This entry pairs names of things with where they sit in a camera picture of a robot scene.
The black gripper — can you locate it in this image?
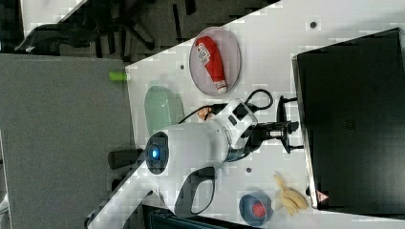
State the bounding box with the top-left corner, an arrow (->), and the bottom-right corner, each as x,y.
245,121 -> 300,152

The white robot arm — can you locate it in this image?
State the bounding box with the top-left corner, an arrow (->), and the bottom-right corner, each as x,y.
85,99 -> 299,229

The yellow banana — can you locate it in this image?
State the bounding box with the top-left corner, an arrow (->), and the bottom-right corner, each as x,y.
271,175 -> 309,216

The blue bowl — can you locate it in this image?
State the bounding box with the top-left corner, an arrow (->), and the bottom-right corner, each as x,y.
239,191 -> 273,227

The red ball in bowl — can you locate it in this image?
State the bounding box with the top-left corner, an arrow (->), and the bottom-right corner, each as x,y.
252,202 -> 266,219

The orange half slice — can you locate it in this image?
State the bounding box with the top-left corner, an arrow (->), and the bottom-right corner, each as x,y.
197,107 -> 212,120

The grey round plate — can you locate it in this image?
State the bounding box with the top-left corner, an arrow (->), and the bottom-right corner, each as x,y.
189,27 -> 241,96

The red ketchup bottle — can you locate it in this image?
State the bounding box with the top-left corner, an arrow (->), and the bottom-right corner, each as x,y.
195,36 -> 227,94

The light green bowl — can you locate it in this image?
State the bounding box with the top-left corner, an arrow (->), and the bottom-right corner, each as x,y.
144,85 -> 184,135

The black cylinder cup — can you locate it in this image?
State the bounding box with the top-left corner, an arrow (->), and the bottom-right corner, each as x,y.
108,149 -> 144,170

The green marker pen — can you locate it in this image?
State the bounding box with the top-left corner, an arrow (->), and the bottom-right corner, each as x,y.
109,72 -> 131,82

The black office chair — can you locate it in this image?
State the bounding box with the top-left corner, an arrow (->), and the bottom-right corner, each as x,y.
14,0 -> 156,60

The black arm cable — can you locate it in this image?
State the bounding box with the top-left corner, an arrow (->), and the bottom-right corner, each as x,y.
177,88 -> 275,125

